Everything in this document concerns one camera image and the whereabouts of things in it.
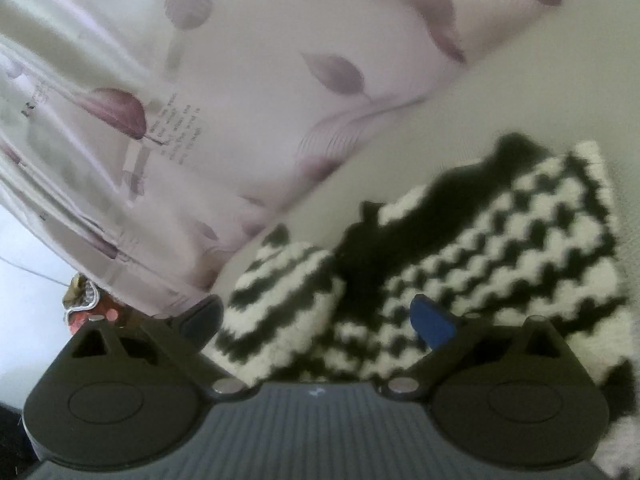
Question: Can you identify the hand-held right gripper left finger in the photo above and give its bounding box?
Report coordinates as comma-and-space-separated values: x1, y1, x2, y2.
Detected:
69, 295, 247, 399

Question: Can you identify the cream mattress cover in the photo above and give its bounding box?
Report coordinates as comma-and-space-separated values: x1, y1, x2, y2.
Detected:
215, 0, 640, 311

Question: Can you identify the black white zigzag knit sweater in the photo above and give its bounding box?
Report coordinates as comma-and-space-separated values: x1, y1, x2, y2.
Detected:
204, 132, 640, 480

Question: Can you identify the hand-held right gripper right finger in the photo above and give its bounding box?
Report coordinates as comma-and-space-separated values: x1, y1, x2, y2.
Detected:
384, 294, 572, 402

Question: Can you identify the pink leaf-print bed sheet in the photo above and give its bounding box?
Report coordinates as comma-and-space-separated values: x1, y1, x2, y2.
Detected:
0, 0, 566, 318

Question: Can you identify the red patterned item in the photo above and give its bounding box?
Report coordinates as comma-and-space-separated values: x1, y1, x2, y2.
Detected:
61, 274, 123, 333

